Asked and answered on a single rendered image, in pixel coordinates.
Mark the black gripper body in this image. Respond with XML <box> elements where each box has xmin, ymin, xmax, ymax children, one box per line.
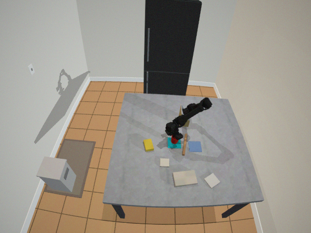
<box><xmin>166</xmin><ymin>122</ymin><xmax>183</xmax><ymax>140</ymax></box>

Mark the beige flat block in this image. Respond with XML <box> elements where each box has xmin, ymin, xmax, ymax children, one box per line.
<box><xmin>160</xmin><ymin>158</ymin><xmax>169</xmax><ymax>167</ymax></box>
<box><xmin>173</xmin><ymin>170</ymin><xmax>198</xmax><ymax>187</ymax></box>

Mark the yellow block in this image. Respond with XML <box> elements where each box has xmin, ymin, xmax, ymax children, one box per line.
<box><xmin>143</xmin><ymin>139</ymin><xmax>154</xmax><ymax>152</ymax></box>

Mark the red cup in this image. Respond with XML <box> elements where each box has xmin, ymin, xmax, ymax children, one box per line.
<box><xmin>171</xmin><ymin>135</ymin><xmax>178</xmax><ymax>144</ymax></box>

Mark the white flat rectangular slab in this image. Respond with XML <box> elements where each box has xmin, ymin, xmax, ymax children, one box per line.
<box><xmin>204</xmin><ymin>173</ymin><xmax>220</xmax><ymax>188</ymax></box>

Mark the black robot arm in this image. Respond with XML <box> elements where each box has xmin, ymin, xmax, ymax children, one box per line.
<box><xmin>165</xmin><ymin>97</ymin><xmax>212</xmax><ymax>136</ymax></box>

